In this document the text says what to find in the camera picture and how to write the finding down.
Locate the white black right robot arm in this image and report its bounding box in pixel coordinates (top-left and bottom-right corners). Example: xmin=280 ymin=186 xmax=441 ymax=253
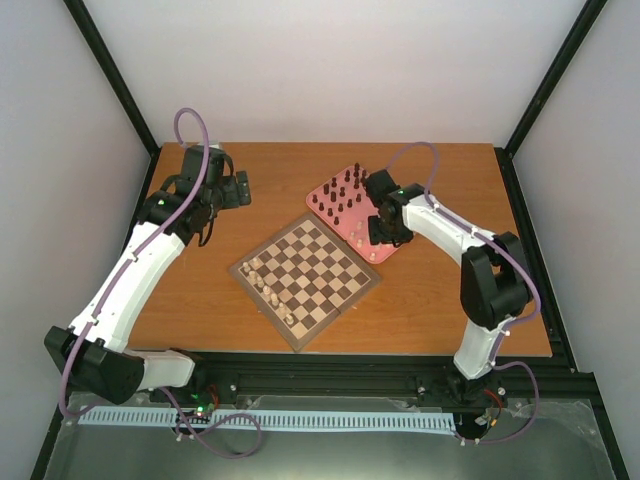
xmin=363 ymin=169 xmax=541 ymax=391

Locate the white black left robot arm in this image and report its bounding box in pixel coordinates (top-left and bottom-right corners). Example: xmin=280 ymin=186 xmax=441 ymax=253
xmin=44 ymin=144 xmax=251 ymax=405

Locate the pink plastic tray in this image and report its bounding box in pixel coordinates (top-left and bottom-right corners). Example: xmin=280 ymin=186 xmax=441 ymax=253
xmin=306 ymin=164 xmax=399 ymax=264

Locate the wooden chessboard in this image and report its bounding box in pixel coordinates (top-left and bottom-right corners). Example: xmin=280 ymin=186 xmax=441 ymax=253
xmin=229 ymin=213 xmax=380 ymax=352

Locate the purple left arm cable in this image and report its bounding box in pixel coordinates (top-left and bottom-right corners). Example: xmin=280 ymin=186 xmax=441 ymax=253
xmin=58 ymin=107 xmax=211 ymax=419

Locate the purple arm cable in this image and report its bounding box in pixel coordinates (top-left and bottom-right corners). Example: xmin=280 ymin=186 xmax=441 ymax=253
xmin=387 ymin=141 xmax=544 ymax=446
xmin=58 ymin=107 xmax=211 ymax=419

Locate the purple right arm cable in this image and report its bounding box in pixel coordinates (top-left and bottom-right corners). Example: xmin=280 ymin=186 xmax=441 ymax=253
xmin=387 ymin=141 xmax=544 ymax=446

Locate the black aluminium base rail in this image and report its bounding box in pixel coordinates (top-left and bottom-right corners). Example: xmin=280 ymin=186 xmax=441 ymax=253
xmin=171 ymin=352 xmax=603 ymax=411

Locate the black frame post left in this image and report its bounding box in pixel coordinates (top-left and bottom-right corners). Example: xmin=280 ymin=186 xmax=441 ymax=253
xmin=62 ymin=0 xmax=162 ymax=157

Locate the black frame post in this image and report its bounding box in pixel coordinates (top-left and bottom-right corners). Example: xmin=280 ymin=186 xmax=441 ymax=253
xmin=62 ymin=0 xmax=162 ymax=157
xmin=503 ymin=0 xmax=610 ymax=156

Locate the light blue cable duct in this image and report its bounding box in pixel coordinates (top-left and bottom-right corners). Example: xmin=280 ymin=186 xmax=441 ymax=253
xmin=78 ymin=406 xmax=455 ymax=435

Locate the black frame post right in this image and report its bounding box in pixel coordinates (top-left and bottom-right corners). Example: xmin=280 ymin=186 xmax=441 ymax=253
xmin=503 ymin=0 xmax=610 ymax=156

